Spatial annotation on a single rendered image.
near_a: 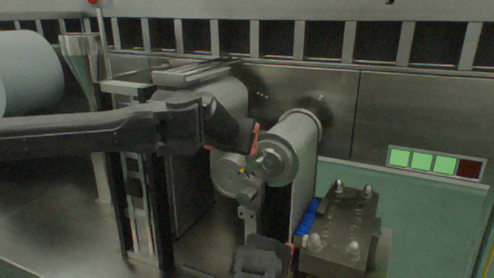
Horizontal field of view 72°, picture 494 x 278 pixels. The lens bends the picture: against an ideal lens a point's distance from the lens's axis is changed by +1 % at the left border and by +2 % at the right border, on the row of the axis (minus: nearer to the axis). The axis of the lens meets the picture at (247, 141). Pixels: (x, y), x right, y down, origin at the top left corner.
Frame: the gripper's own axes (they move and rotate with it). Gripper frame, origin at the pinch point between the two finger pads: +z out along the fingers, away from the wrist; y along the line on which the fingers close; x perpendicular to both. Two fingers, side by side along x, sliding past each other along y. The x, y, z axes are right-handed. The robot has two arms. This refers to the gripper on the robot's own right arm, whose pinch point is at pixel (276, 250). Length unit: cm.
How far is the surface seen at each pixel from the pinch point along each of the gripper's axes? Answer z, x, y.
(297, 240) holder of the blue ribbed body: 10.9, 2.5, 2.3
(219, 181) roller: 3.5, 13.4, -21.2
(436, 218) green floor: 238, 24, 65
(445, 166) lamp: 29, 32, 37
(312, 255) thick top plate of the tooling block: 6.8, 0.3, 7.6
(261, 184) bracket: -1.9, 14.9, -6.9
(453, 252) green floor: 204, 2, 73
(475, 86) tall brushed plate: 17, 52, 39
